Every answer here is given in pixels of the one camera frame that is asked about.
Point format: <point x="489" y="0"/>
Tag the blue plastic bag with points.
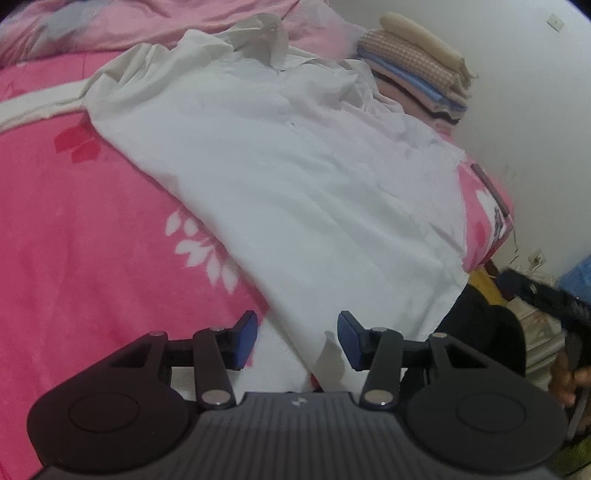
<point x="577" y="277"/>

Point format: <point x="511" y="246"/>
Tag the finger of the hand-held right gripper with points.
<point x="517" y="286"/>

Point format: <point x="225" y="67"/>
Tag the stack of folded clothes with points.
<point x="415" y="60"/>

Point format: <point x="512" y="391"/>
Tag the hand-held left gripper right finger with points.
<point x="350" y="339"/>

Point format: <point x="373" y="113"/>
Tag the pink floral blanket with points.
<point x="92" y="230"/>

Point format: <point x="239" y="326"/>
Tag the white shirt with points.
<point x="300" y="184"/>

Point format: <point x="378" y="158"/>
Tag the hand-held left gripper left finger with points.
<point x="244" y="339"/>

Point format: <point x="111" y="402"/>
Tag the white wall socket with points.
<point x="555" y="22"/>
<point x="536" y="258"/>

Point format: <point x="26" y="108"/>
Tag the pink patchwork quilt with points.
<point x="138" y="23"/>

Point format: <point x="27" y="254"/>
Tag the white ribbed container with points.
<point x="540" y="332"/>

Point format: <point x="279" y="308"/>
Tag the dark cloth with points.
<point x="485" y="332"/>

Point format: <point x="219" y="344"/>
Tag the person's right hand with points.
<point x="565" y="383"/>

